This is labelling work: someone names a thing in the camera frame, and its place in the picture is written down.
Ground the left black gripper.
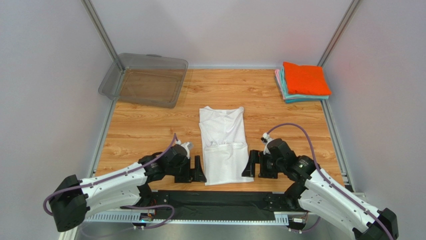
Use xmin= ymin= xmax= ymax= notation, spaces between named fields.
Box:
xmin=166 ymin=154 xmax=207 ymax=182

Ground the white t-shirt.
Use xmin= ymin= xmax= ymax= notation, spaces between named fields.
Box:
xmin=198 ymin=106 xmax=254 ymax=186

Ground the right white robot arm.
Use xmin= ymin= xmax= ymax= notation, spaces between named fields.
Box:
xmin=241 ymin=138 xmax=399 ymax=240

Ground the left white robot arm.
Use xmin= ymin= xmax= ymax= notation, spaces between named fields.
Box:
xmin=44 ymin=142 xmax=207 ymax=233

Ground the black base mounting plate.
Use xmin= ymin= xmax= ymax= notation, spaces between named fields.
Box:
xmin=146 ymin=190 xmax=306 ymax=221

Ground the pink folded t-shirt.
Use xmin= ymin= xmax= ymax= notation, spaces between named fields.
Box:
xmin=274 ymin=69 xmax=286 ymax=101

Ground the orange folded t-shirt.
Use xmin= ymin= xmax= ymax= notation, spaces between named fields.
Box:
xmin=282 ymin=61 xmax=332 ymax=96

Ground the clear grey plastic bin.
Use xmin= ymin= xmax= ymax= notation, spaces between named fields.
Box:
xmin=98 ymin=53 xmax=189 ymax=109

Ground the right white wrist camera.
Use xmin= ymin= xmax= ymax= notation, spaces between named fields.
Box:
xmin=261 ymin=132 xmax=273 ymax=155

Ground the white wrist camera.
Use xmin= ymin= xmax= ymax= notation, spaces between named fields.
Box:
xmin=174 ymin=140 xmax=194 ymax=159
xmin=261 ymin=132 xmax=273 ymax=155

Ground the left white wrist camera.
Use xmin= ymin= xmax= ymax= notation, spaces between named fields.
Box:
xmin=174 ymin=140 xmax=194 ymax=159

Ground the aluminium frame rail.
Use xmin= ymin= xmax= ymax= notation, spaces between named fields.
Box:
xmin=58 ymin=187 xmax=380 ymax=240

